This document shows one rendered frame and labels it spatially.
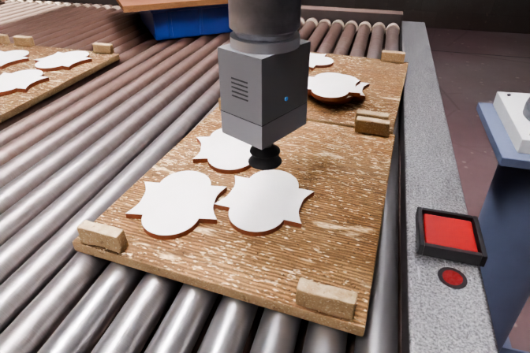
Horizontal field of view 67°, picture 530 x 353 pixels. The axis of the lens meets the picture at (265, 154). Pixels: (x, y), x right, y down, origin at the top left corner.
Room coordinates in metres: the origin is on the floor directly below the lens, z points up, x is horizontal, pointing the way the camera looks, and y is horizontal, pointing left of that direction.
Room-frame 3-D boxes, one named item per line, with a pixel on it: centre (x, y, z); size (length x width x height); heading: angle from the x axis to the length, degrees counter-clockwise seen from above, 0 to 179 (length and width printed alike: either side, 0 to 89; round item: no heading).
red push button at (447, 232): (0.38, -0.23, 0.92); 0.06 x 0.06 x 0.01; 74
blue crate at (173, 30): (1.46, 0.27, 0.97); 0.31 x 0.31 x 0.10; 24
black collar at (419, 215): (0.38, -0.23, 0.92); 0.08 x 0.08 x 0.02; 74
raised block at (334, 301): (0.26, -0.06, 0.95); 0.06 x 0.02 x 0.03; 71
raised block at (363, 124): (0.63, -0.19, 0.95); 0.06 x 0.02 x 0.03; 71
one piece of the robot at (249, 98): (0.44, 0.01, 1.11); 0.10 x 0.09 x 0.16; 49
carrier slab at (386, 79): (0.89, -0.14, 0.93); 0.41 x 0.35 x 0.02; 159
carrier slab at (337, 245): (0.49, 0.00, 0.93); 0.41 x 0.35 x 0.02; 161
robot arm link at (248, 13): (0.43, 0.00, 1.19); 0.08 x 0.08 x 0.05
